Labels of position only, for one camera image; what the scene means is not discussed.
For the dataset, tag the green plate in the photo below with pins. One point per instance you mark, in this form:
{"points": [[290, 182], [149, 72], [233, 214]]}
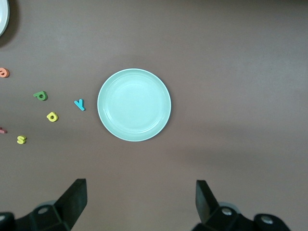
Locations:
{"points": [[134, 105]]}

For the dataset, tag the teal letter y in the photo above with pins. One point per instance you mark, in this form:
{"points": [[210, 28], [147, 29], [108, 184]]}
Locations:
{"points": [[81, 107]]}

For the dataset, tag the beige plate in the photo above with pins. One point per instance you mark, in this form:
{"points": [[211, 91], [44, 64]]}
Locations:
{"points": [[3, 16]]}

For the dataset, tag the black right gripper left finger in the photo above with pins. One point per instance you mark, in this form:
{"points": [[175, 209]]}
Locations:
{"points": [[74, 199]]}

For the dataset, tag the yellow letter a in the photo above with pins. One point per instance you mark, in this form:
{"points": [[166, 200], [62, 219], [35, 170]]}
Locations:
{"points": [[55, 116]]}

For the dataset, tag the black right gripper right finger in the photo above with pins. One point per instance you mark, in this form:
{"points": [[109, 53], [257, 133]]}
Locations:
{"points": [[204, 202]]}

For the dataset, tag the yellow letter s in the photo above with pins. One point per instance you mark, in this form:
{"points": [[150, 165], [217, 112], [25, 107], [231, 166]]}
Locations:
{"points": [[21, 139]]}

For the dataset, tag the brown table mat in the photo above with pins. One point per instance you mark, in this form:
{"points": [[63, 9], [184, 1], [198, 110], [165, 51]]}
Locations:
{"points": [[216, 72]]}

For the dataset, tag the pink letter f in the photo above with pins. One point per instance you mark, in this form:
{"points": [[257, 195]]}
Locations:
{"points": [[2, 131]]}

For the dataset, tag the orange letter e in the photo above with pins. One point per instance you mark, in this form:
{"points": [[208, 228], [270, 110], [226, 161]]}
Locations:
{"points": [[7, 74]]}

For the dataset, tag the green letter p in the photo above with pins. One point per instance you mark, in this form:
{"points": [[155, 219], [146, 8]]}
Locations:
{"points": [[36, 94]]}

